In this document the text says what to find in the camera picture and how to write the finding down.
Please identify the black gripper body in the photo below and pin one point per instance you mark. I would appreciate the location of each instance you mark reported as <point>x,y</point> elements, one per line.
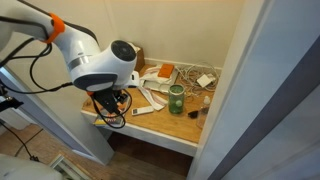
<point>106,100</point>

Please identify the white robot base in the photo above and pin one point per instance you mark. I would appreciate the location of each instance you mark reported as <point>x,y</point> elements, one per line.
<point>23,168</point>

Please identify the brown cardboard box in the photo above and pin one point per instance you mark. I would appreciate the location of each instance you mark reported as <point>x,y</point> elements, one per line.
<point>140,60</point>

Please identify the orange flat box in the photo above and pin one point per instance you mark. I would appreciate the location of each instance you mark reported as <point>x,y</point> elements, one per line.
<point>166,70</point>

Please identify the white red-striped cloth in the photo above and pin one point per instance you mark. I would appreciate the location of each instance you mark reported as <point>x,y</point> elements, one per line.
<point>150,97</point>

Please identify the green glass jar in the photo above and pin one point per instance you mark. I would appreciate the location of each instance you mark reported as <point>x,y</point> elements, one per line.
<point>176,99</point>

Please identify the white framed panel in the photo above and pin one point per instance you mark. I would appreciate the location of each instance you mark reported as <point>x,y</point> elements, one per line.
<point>68,168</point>

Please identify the black sunglasses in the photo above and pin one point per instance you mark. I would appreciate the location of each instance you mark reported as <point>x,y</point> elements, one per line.
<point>193,114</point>

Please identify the clear drinking glass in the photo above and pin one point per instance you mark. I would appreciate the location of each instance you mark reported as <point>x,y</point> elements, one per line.
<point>201,120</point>

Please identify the white power adapter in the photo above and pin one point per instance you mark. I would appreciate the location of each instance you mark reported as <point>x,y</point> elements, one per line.
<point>204,80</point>

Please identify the small clear bottle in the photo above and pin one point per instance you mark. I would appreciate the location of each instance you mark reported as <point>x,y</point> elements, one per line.
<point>206,102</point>

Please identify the black clamp mount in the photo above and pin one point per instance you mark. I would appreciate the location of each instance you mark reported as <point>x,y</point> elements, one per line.
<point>8,103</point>

